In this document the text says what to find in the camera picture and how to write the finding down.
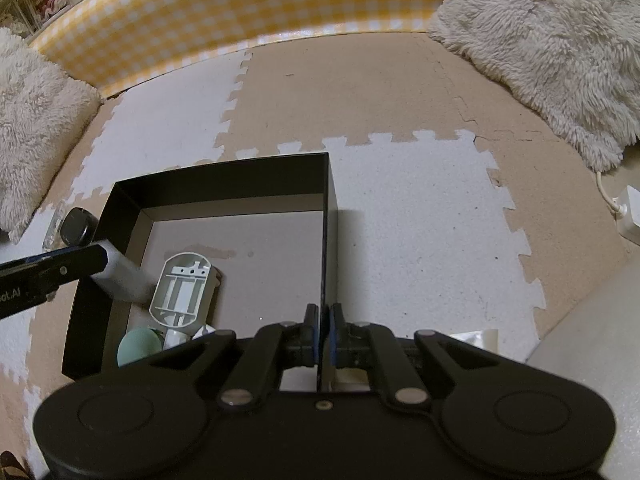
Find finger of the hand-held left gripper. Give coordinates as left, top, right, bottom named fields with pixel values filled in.
left=0, top=241, right=110, bottom=291

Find black oval case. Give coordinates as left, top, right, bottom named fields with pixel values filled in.
left=59, top=207, right=97, bottom=247

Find yellow checkered bed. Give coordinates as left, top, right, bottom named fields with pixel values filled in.
left=27, top=0, right=464, bottom=99

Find beige white foam puzzle mat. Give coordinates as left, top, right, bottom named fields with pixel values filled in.
left=0, top=34, right=632, bottom=461

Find fluffy white cushion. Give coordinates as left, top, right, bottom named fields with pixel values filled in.
left=0, top=27, right=104, bottom=242
left=427, top=0, right=640, bottom=175

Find white power adapter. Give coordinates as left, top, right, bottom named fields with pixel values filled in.
left=616, top=185, right=640, bottom=247

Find clear case with beige doll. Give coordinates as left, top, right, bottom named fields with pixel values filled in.
left=0, top=0, right=30, bottom=37

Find white power cable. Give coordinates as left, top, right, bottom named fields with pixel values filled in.
left=594, top=170, right=624, bottom=217

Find clear plastic blister tray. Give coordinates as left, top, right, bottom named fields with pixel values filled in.
left=43, top=204, right=65, bottom=252

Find grey plastic bracket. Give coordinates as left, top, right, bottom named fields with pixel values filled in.
left=149, top=250, right=222, bottom=332

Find black cardboard box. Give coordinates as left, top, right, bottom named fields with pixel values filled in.
left=61, top=152, right=341, bottom=382

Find clear case with red doll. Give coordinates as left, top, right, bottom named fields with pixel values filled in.
left=15, top=0, right=72, bottom=29

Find light grey floor cushion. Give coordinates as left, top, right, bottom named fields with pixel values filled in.
left=525, top=259, right=640, bottom=480

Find mint green egg sponge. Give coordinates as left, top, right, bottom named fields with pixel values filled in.
left=117, top=327, right=164, bottom=369

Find white charger adapter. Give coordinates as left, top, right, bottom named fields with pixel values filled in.
left=91, top=241, right=157, bottom=304

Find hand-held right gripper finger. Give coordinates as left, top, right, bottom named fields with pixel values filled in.
left=322, top=304, right=526, bottom=406
left=125, top=304, right=321, bottom=408

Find small white cylinder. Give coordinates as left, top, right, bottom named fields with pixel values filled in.
left=162, top=329, right=194, bottom=352

